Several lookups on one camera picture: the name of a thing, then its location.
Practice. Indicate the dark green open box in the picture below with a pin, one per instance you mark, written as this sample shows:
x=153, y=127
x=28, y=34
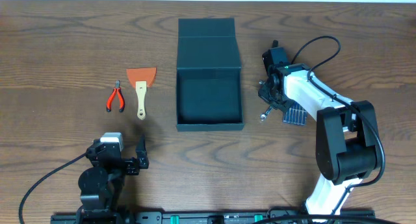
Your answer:
x=208, y=81

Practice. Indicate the screwdriver set case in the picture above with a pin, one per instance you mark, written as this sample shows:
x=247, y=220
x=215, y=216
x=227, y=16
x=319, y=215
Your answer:
x=296, y=115

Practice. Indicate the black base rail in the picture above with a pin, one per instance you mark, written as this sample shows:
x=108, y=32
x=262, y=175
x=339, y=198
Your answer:
x=179, y=218

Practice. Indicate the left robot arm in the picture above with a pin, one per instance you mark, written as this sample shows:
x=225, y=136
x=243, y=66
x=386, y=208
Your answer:
x=102, y=184

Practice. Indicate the orange scraper with wooden handle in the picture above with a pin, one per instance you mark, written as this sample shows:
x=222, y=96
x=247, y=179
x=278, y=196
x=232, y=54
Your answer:
x=141, y=79

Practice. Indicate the small silver wrench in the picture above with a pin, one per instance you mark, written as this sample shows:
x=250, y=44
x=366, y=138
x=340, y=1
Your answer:
x=265, y=114

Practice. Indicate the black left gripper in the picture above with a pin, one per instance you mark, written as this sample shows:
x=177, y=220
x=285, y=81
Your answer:
x=129, y=164

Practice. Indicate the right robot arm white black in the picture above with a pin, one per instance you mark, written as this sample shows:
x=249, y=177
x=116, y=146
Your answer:
x=346, y=146

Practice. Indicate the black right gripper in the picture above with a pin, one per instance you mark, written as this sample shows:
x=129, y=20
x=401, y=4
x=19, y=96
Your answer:
x=263, y=94

